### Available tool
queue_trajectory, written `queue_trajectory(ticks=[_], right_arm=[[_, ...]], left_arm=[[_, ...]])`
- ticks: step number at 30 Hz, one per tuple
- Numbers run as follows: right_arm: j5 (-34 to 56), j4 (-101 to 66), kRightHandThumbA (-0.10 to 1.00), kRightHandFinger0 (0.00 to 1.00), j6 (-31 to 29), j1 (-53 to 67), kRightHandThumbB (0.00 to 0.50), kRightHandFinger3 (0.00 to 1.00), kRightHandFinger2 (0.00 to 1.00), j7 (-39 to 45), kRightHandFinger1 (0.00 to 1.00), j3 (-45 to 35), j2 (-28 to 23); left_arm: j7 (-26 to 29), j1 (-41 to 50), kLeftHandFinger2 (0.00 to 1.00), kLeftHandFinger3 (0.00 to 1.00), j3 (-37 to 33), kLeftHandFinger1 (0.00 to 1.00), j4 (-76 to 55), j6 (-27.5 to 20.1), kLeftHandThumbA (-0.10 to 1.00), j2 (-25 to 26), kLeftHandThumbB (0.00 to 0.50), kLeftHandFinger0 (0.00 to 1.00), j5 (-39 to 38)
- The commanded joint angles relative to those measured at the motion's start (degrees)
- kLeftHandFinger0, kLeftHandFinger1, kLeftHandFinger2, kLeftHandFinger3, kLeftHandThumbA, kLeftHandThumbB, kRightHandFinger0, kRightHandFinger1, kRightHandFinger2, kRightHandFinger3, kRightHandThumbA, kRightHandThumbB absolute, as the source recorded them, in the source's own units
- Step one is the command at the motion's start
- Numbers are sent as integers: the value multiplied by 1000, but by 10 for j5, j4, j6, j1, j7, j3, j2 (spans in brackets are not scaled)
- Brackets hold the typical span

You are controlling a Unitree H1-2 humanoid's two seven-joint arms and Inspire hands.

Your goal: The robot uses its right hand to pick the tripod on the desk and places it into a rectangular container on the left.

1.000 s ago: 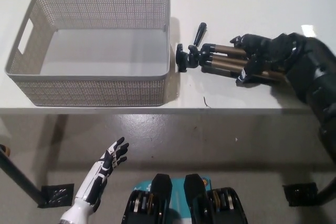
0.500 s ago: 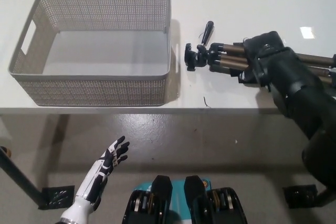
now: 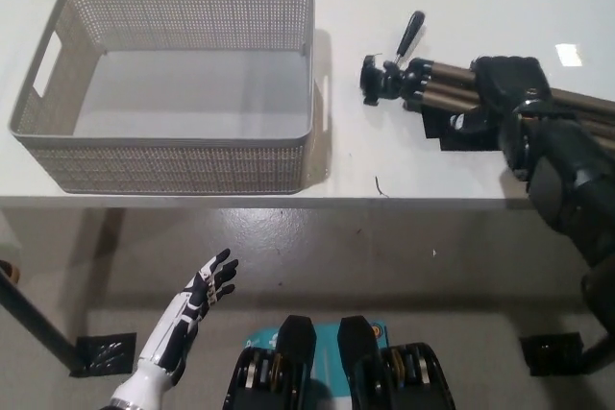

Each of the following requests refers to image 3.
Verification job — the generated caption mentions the brown rounded object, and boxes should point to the brown rounded object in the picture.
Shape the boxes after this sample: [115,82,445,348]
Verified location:
[0,259,21,284]

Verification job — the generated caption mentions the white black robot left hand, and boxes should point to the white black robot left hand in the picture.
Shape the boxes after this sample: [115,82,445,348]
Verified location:
[136,249,240,380]

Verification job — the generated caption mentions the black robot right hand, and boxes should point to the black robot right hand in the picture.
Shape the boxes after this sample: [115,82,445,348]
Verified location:
[450,55,553,135]

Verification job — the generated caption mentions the grey perforated plastic basket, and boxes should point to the grey perforated plastic basket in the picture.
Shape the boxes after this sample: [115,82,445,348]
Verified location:
[7,0,332,196]

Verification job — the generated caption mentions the black metal table leg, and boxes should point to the black metal table leg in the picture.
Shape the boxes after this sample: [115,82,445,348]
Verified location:
[0,267,91,374]

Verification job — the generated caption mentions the bronze and black camera tripod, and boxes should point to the bronze and black camera tripod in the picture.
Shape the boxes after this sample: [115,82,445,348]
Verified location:
[359,10,615,132]

